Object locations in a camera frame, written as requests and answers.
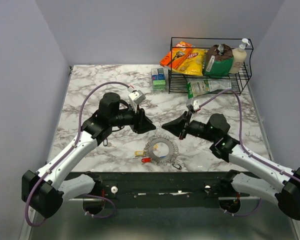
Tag black wire rack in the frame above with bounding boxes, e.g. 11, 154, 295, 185
164, 37, 254, 98

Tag yellow chips bag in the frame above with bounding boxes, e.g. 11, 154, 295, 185
175, 48, 207, 76

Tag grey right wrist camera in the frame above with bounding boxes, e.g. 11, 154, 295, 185
186, 97, 201, 114

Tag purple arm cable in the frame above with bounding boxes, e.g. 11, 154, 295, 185
24, 81, 136, 228
198, 89, 300, 217

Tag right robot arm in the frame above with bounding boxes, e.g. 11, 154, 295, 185
162, 111, 300, 221

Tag green white snack bag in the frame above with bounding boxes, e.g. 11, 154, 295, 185
186, 78, 232, 99

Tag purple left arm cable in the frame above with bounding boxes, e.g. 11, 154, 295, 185
24, 81, 136, 228

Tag black key tag with key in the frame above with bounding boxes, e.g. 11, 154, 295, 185
102, 138, 117, 148

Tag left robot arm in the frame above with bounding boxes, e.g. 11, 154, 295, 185
21, 90, 156, 219

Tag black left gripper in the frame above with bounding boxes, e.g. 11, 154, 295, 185
110, 101, 157, 135

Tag brown green coffee bag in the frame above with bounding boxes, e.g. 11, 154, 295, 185
204, 44, 234, 78

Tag orange razor package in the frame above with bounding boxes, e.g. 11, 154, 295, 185
159, 41, 194, 73

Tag yellow key tag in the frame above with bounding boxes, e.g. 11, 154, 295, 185
134, 150, 146, 157

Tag green sponge pack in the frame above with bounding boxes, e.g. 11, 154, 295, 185
151, 68, 166, 91

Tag black mounting base rail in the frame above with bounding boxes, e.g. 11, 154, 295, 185
89, 171, 237, 209

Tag red key tag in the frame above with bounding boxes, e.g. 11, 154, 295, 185
141, 157, 152, 163

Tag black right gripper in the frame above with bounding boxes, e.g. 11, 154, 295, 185
162, 109, 217, 142

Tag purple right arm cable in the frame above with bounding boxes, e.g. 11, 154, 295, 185
198, 89, 300, 217

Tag cream lotion pump bottle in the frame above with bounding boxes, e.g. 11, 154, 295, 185
229, 38, 251, 74

